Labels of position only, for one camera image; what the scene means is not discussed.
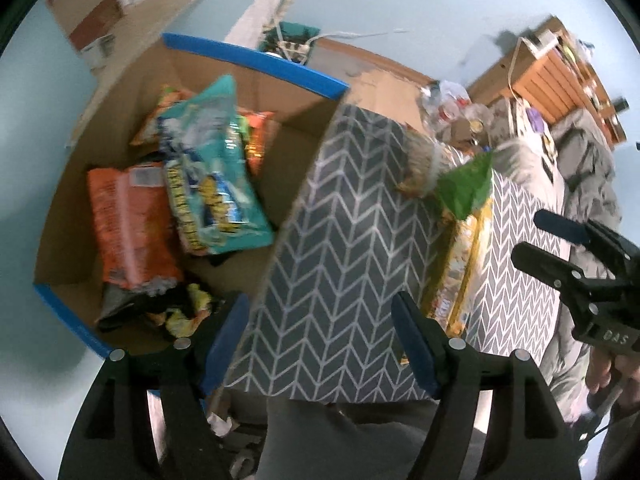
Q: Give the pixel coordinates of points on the wooden headboard shelf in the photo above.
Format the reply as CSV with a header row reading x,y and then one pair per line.
x,y
545,69

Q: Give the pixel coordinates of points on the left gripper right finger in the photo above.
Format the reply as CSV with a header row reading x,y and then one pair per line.
x,y
424,343

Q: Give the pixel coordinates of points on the open cardboard box on counter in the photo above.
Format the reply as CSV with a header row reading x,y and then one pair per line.
x,y
85,21

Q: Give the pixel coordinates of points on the person's right hand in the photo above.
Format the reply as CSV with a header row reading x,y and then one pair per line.
x,y
600,372

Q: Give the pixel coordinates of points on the blue-edged cardboard box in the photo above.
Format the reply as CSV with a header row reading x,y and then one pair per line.
x,y
123,133

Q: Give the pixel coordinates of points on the orange white chip bag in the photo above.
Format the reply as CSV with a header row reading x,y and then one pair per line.
x,y
255,131

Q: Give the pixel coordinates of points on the long yellow snack package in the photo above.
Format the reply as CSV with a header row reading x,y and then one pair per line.
x,y
449,293

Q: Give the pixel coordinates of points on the black snack bag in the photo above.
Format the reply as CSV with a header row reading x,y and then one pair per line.
x,y
175,313

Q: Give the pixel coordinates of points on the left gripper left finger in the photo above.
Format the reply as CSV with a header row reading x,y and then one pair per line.
x,y
221,353

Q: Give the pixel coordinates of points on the teal snack bag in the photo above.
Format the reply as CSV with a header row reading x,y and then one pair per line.
x,y
209,191

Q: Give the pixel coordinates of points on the grey duvet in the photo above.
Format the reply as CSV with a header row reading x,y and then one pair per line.
x,y
580,187

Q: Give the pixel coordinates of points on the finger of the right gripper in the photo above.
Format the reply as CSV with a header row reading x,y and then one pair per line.
x,y
601,241
560,274

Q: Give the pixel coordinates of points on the green snack bag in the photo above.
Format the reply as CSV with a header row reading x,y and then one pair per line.
x,y
464,190

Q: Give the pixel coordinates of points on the wooden counter ledge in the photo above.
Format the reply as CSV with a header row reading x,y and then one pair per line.
x,y
140,27

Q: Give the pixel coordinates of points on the large orange chip bag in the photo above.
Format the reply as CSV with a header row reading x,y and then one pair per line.
x,y
134,228

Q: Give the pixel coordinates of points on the teal basket with power strip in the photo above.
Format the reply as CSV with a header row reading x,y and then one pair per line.
x,y
290,41

